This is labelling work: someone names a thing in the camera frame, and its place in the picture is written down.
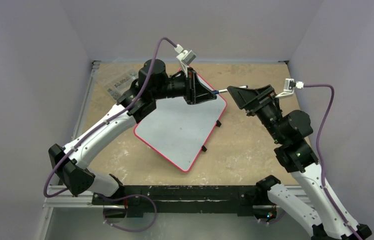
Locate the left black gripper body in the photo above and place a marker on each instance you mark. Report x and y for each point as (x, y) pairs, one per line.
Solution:
(181, 87)

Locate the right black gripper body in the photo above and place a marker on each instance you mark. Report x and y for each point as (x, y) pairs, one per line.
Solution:
(259, 99)

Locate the white blue marker pen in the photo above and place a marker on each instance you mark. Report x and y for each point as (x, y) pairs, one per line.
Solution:
(221, 91)

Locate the red framed whiteboard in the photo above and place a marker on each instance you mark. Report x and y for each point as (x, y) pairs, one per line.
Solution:
(178, 131)

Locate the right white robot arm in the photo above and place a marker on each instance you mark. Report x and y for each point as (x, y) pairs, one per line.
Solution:
(325, 218)

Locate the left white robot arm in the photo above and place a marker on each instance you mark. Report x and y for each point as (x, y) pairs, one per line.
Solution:
(152, 83)

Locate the clear plastic bag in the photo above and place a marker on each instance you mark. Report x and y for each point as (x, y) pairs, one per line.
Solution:
(116, 78)

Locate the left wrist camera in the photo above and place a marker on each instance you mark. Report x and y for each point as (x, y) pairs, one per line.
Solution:
(185, 57)

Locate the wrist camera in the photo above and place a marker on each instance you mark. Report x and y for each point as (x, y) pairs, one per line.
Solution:
(290, 85)
(185, 57)

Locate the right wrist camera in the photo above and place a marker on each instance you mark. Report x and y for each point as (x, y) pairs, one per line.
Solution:
(290, 85)

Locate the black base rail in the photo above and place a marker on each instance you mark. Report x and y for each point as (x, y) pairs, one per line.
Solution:
(242, 200)

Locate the aluminium frame rail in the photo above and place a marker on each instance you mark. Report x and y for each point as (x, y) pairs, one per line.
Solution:
(65, 200)

